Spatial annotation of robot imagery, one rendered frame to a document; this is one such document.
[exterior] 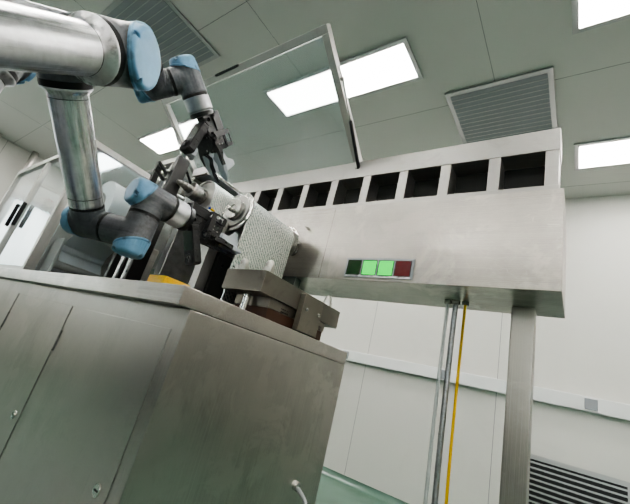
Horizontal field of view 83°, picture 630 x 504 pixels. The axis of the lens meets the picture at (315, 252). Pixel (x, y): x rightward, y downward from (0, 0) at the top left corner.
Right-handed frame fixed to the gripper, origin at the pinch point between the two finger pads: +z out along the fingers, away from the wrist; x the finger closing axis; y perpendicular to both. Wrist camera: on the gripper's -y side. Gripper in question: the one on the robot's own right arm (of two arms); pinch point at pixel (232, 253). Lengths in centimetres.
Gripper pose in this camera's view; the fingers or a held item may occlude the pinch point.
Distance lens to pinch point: 115.0
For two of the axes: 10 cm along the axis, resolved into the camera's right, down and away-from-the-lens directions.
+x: -8.0, 0.0, 6.0
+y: 2.4, -9.1, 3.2
